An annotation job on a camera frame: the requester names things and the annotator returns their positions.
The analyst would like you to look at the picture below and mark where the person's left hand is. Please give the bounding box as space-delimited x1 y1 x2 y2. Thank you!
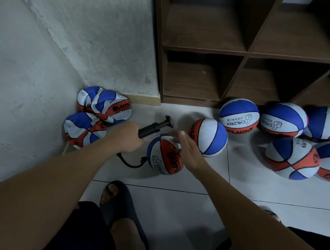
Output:
107 120 146 156

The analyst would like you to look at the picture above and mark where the black sandal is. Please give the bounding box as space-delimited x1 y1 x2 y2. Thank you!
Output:
212 202 283 250
96 179 155 250

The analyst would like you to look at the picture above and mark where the person's foot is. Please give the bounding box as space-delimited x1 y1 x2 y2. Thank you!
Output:
98 183 151 250
264 209 282 223

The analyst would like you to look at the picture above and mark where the brown wooden cubby shelf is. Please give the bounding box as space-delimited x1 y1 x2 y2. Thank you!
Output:
148 0 330 116

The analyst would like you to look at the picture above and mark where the black hand pump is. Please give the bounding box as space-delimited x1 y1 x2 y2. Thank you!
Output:
116 112 176 171

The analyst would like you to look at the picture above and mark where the person's right hand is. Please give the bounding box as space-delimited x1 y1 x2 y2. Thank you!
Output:
167 130 214 181

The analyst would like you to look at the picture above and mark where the person's left forearm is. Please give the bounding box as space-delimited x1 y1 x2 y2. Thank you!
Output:
0 130 123 250

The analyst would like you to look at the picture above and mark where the person's right forearm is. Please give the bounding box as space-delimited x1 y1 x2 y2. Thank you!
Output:
190 164 330 250

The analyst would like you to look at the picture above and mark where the person's left foot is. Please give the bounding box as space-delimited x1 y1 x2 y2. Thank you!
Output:
98 183 151 250

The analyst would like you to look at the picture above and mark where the person's right foot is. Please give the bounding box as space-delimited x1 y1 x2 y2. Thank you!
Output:
264 209 282 223

